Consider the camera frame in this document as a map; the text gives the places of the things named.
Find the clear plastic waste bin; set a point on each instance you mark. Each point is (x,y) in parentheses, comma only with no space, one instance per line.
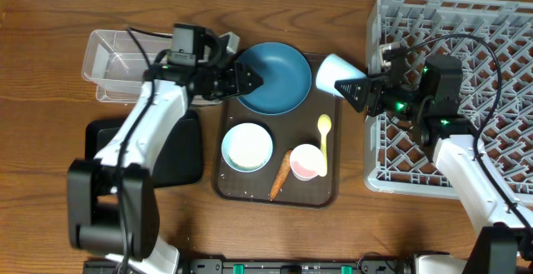
(115,62)

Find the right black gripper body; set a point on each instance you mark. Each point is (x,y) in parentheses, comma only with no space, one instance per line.
(398,102)

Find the orange carrot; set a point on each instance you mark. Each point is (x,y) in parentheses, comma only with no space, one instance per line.
(281,176)

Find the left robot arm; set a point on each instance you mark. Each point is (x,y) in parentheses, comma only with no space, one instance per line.
(111,202)

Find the light blue cup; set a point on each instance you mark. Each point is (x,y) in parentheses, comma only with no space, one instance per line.
(335,68)

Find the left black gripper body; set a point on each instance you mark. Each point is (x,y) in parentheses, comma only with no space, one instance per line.
(216,86)

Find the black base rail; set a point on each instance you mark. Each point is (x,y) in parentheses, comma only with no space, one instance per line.
(369,263)

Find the light blue rice bowl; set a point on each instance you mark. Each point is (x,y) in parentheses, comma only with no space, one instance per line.
(247,147)

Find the grey dishwasher rack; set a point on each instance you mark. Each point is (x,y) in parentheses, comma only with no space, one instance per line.
(493,40)

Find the dark blue plate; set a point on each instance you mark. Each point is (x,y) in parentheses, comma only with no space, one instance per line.
(286,76)

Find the yellow plastic spoon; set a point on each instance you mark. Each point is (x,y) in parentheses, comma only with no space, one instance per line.
(324,126)

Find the pink white cup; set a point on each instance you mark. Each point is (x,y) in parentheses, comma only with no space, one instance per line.
(306,162)

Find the brown serving tray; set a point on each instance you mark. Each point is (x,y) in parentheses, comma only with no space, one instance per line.
(288,130)

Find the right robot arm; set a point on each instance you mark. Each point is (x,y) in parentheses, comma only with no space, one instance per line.
(503,224)

